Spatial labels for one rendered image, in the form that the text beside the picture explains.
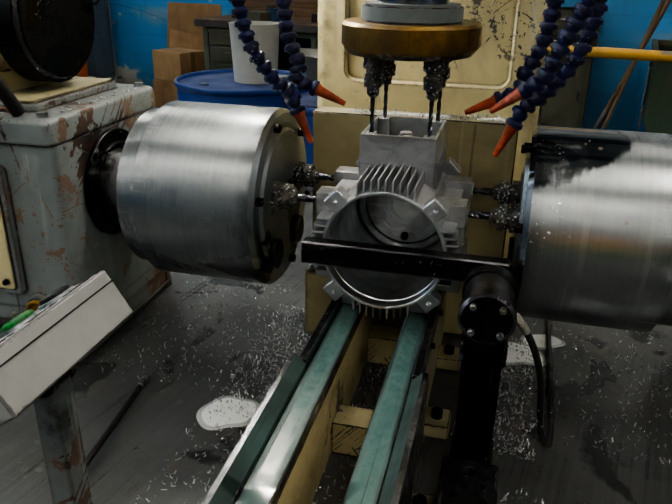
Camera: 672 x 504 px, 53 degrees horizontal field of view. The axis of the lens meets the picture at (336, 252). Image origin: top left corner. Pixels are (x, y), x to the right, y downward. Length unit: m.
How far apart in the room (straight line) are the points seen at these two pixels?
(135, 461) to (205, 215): 0.31
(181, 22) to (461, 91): 6.17
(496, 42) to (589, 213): 0.39
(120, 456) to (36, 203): 0.36
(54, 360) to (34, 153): 0.44
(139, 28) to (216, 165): 6.97
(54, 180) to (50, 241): 0.09
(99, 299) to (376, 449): 0.30
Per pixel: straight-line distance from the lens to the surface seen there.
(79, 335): 0.62
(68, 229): 1.00
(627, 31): 5.96
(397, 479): 0.63
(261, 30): 2.92
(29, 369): 0.58
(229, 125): 0.91
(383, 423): 0.72
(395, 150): 0.89
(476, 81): 1.12
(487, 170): 1.01
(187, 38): 7.13
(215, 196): 0.88
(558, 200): 0.81
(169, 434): 0.91
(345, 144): 1.03
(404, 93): 1.12
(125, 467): 0.87
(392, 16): 0.87
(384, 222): 1.05
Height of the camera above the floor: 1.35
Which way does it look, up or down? 23 degrees down
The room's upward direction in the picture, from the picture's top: 1 degrees clockwise
